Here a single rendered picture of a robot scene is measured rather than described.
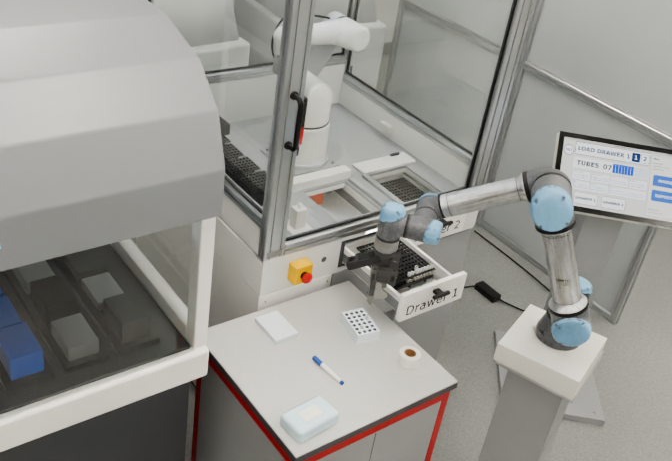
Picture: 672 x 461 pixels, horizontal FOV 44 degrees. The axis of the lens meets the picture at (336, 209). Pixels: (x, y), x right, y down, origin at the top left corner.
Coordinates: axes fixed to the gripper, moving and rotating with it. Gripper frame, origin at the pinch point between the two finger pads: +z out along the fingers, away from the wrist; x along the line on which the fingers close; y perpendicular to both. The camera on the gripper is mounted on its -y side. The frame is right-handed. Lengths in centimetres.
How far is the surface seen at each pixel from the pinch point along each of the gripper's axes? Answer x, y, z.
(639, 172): 78, 102, -22
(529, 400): -6, 60, 28
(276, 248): 7.0, -32.0, -8.6
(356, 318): 1.0, -2.4, 10.3
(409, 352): -10.9, 15.6, 11.1
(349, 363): -17.4, -3.2, 13.8
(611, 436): 46, 119, 90
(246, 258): 11.6, -41.8, 0.6
